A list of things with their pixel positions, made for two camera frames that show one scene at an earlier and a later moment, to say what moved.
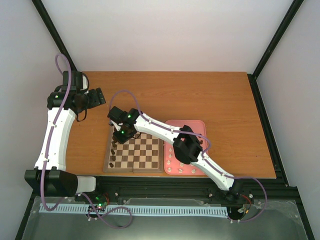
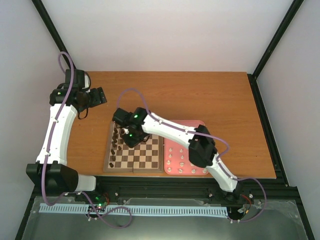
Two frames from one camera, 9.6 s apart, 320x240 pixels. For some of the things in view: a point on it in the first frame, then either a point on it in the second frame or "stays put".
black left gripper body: (93, 102) stays put
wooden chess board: (144, 153) stays put
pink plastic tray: (172, 165) stays put
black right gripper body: (125, 135) to (135, 139)
